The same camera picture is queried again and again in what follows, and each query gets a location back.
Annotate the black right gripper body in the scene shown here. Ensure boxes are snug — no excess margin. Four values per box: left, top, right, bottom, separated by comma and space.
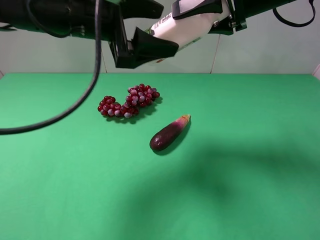
208, 0, 247, 35

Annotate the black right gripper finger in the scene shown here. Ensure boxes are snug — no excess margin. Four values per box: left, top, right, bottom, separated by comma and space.
171, 0, 223, 20

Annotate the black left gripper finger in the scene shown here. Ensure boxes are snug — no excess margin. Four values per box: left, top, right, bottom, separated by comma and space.
130, 28, 179, 68
119, 0, 164, 19

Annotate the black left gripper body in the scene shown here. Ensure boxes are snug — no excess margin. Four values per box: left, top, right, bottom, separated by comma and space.
104, 0, 137, 68

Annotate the white milk bottle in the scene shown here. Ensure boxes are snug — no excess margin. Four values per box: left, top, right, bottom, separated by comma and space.
145, 12, 220, 51

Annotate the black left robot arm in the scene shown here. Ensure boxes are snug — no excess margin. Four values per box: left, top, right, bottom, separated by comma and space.
0, 0, 179, 69

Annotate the red purple grape bunch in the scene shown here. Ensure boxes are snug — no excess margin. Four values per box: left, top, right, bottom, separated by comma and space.
97, 83, 161, 119

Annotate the purple eggplant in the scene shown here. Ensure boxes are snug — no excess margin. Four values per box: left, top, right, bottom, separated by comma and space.
149, 114, 191, 152

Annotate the black cable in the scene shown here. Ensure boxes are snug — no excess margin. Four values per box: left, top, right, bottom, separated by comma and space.
0, 0, 102, 136

